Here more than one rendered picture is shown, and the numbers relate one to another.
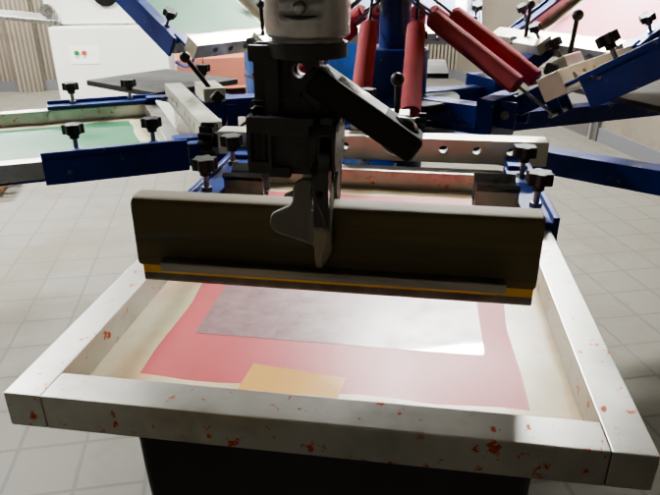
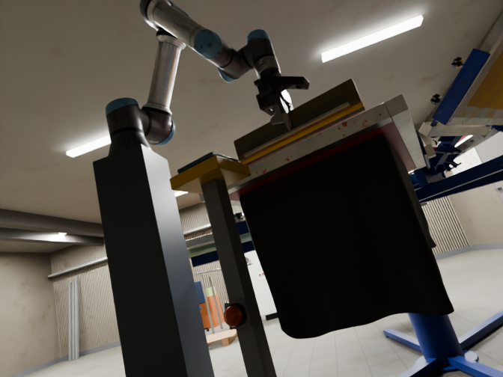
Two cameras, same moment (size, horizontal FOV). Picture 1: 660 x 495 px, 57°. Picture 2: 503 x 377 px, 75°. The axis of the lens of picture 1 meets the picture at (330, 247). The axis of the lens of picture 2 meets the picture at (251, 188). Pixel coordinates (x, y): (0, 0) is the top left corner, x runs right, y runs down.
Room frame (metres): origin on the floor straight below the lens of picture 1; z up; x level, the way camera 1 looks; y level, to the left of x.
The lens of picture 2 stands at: (-0.36, -0.14, 0.70)
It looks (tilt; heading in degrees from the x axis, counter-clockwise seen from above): 15 degrees up; 19
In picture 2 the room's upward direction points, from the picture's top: 16 degrees counter-clockwise
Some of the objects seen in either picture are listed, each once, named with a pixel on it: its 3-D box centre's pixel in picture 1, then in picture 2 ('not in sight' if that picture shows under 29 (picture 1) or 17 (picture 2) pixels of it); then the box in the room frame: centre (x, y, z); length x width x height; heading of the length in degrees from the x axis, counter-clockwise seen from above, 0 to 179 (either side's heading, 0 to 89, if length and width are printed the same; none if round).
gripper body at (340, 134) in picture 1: (300, 108); (272, 92); (0.57, 0.03, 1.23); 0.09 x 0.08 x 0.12; 82
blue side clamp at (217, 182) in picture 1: (222, 190); not in sight; (1.09, 0.20, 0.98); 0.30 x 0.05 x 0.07; 172
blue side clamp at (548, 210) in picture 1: (525, 204); (418, 155); (1.01, -0.35, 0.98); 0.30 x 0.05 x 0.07; 172
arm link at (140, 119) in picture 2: not in sight; (126, 119); (0.52, 0.56, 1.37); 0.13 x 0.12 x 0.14; 171
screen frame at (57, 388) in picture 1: (355, 253); (331, 176); (0.81, -0.04, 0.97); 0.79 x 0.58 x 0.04; 172
